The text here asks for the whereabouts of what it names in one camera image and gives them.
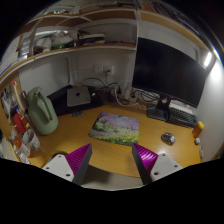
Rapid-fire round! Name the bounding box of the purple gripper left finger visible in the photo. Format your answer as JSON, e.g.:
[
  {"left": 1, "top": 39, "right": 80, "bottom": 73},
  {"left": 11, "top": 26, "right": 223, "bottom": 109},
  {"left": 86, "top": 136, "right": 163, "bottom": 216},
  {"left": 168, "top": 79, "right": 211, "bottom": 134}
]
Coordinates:
[{"left": 43, "top": 144, "right": 92, "bottom": 185}]

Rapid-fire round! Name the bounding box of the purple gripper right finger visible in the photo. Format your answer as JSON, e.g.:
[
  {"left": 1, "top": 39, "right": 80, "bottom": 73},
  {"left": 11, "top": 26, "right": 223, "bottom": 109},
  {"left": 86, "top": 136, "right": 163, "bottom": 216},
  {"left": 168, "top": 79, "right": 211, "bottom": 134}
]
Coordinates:
[{"left": 132, "top": 143, "right": 182, "bottom": 185}]

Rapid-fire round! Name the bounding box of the floral landscape mouse pad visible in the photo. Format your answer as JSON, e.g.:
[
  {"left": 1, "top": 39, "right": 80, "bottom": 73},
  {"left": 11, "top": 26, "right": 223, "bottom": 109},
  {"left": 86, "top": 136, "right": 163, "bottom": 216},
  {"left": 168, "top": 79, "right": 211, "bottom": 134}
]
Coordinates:
[{"left": 89, "top": 112, "right": 139, "bottom": 146}]

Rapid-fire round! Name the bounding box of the small white round object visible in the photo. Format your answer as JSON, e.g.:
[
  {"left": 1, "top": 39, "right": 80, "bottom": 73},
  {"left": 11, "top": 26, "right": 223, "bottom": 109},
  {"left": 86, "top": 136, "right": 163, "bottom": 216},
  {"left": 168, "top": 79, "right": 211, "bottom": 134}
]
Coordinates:
[{"left": 194, "top": 138, "right": 201, "bottom": 145}]

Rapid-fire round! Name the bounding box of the white patterned mug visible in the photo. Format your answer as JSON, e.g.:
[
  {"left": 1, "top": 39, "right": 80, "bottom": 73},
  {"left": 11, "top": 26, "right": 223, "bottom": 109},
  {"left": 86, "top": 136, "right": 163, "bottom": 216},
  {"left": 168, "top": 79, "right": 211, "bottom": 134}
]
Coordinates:
[{"left": 22, "top": 129, "right": 40, "bottom": 150}]

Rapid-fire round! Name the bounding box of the black monitor stand base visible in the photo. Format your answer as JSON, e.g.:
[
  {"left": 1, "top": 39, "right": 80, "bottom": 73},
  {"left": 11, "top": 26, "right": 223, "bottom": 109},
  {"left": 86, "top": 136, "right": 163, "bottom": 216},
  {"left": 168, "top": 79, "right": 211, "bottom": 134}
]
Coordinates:
[{"left": 147, "top": 98, "right": 170, "bottom": 121}]

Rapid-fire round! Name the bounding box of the dark mechanical keyboard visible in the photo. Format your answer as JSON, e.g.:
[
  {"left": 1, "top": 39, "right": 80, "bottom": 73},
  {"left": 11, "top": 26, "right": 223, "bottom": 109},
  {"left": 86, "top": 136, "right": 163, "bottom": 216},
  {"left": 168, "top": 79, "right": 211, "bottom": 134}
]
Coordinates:
[{"left": 167, "top": 107, "right": 197, "bottom": 128}]

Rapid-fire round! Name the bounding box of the orange pill bottle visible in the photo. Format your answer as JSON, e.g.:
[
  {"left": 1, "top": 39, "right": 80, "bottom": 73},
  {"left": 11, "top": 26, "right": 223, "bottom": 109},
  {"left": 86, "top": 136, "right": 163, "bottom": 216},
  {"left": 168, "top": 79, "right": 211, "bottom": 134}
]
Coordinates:
[{"left": 192, "top": 121, "right": 204, "bottom": 138}]

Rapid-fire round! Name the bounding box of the green plastic watering jug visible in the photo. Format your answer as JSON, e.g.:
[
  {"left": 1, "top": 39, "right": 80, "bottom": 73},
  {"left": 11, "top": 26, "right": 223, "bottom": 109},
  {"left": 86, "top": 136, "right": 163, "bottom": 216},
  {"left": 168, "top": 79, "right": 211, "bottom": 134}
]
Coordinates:
[{"left": 27, "top": 87, "right": 58, "bottom": 135}]

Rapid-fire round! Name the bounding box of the red bottle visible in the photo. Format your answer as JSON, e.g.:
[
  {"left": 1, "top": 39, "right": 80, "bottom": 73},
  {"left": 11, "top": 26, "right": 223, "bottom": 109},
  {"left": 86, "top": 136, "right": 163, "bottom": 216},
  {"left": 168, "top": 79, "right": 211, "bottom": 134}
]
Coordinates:
[{"left": 10, "top": 110, "right": 26, "bottom": 134}]

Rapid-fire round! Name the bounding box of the black desk riser stand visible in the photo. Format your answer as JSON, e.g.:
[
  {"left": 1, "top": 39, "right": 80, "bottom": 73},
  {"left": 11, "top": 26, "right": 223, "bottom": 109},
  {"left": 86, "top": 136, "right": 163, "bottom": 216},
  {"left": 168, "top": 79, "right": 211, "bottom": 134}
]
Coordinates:
[{"left": 48, "top": 85, "right": 104, "bottom": 116}]

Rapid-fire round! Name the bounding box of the silver mini desktop computer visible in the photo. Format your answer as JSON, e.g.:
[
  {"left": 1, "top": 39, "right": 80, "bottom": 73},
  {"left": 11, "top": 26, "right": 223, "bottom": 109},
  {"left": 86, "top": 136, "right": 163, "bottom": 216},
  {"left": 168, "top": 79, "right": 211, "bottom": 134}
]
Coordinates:
[{"left": 67, "top": 86, "right": 91, "bottom": 107}]

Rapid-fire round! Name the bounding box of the white power strip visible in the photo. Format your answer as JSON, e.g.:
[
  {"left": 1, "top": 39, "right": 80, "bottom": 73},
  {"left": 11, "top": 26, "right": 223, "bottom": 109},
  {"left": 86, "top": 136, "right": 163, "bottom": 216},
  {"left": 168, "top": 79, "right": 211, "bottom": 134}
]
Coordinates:
[{"left": 118, "top": 87, "right": 137, "bottom": 103}]

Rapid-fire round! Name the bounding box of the black computer monitor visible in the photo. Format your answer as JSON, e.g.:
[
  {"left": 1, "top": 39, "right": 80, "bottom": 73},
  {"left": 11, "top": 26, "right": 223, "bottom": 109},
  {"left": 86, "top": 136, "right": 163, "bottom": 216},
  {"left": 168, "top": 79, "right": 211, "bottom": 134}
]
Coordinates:
[{"left": 132, "top": 38, "right": 207, "bottom": 108}]

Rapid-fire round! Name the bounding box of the white wall power socket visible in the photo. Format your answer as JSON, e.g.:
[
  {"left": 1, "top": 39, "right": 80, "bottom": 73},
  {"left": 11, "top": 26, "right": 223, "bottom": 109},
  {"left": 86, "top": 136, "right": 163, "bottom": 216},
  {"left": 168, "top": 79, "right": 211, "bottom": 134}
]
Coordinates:
[{"left": 94, "top": 65, "right": 114, "bottom": 76}]

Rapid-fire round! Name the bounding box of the wooden wall shelf unit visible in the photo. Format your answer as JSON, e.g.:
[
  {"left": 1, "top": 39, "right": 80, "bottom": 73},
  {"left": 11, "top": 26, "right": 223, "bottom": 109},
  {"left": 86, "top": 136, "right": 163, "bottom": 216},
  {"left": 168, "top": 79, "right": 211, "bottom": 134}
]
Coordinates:
[{"left": 0, "top": 0, "right": 210, "bottom": 85}]

